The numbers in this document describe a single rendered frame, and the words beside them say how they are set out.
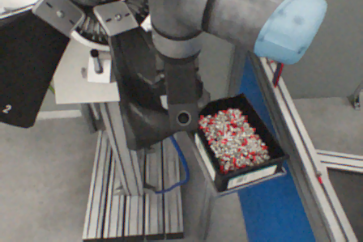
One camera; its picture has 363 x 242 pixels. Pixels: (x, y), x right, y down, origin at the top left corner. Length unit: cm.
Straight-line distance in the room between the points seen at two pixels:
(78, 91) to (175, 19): 56
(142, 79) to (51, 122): 149
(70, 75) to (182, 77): 48
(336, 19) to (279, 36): 146
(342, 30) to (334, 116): 59
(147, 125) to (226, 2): 33
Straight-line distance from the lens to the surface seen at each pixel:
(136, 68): 59
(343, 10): 175
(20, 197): 179
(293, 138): 76
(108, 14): 62
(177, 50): 39
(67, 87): 87
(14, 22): 64
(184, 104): 44
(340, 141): 201
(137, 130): 57
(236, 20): 31
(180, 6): 33
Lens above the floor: 143
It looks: 47 degrees down
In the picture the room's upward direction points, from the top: straight up
